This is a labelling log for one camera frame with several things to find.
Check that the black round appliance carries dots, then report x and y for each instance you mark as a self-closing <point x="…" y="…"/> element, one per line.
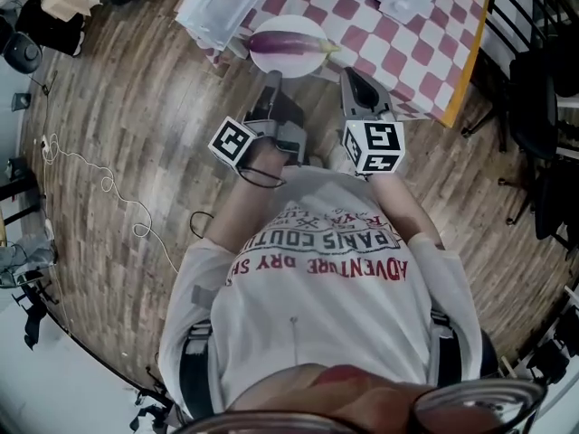
<point x="22" y="52"/>

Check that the black metal rack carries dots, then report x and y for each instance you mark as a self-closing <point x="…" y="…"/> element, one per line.
<point x="515" y="12"/>

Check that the person's face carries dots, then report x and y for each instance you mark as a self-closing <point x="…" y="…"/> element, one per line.
<point x="353" y="396"/>

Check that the black tripod stand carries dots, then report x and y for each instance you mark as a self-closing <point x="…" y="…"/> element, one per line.
<point x="36" y="305"/>

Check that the person's left forearm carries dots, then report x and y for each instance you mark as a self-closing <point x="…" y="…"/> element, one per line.
<point x="246" y="201"/>

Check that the purple eggplant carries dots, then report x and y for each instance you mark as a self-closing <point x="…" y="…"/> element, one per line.
<point x="289" y="43"/>

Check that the white round plate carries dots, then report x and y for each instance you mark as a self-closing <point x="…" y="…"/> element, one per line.
<point x="289" y="65"/>

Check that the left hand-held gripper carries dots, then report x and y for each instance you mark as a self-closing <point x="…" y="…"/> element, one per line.
<point x="230" y="143"/>

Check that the red white checked tablecloth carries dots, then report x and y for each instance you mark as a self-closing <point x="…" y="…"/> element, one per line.
<point x="398" y="57"/>

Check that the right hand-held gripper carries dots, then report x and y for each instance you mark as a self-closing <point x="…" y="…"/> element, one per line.
<point x="377" y="145"/>

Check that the black chair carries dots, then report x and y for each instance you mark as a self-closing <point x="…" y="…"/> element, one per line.
<point x="538" y="106"/>

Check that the person's right forearm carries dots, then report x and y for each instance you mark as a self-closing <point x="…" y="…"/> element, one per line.
<point x="407" y="206"/>

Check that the person's eyeglasses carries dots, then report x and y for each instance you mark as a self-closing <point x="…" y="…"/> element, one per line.
<point x="479" y="400"/>

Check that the person's white printed shirt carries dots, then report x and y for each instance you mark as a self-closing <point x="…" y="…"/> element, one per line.
<point x="316" y="314"/>

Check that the black camera equipment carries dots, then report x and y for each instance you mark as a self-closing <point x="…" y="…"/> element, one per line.
<point x="549" y="351"/>

